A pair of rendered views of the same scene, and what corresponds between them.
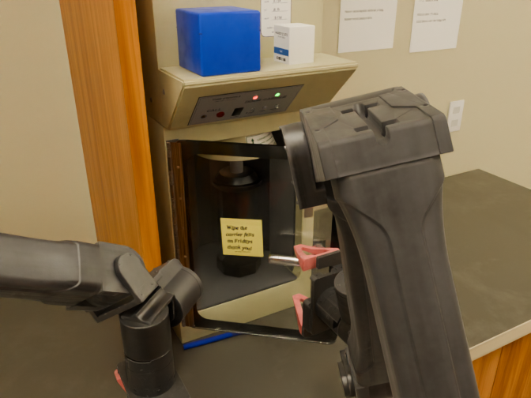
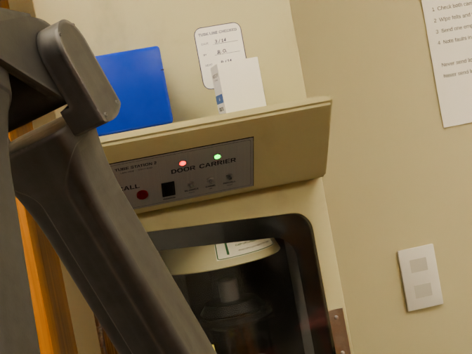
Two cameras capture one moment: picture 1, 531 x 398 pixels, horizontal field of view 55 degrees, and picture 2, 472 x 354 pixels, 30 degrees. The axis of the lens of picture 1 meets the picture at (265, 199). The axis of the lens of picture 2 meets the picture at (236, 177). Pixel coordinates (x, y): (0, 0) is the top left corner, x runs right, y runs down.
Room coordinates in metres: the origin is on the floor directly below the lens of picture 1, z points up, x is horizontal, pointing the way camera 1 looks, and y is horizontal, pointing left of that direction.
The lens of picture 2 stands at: (-0.12, -0.39, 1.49)
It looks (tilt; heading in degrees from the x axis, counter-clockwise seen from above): 3 degrees down; 20
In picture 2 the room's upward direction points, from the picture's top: 11 degrees counter-clockwise
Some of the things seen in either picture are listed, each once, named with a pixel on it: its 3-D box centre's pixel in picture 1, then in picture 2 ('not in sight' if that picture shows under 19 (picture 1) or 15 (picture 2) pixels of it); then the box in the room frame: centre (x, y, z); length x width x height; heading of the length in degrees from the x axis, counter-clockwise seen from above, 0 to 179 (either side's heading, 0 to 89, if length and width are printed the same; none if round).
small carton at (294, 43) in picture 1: (293, 43); (237, 86); (0.90, -0.05, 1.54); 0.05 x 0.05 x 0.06; 30
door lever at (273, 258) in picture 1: (297, 256); not in sight; (0.77, -0.06, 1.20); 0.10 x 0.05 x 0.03; 80
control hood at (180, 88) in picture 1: (261, 94); (199, 161); (0.87, 0.01, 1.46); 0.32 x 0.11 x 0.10; 119
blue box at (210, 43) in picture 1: (217, 39); (121, 94); (0.83, 0.07, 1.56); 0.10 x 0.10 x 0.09; 29
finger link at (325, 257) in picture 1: (312, 266); not in sight; (0.68, -0.07, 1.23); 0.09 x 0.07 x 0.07; 29
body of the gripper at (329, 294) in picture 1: (337, 309); not in sight; (0.62, -0.11, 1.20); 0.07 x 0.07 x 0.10; 29
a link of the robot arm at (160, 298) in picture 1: (148, 325); not in sight; (0.49, 0.14, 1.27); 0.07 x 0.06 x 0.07; 161
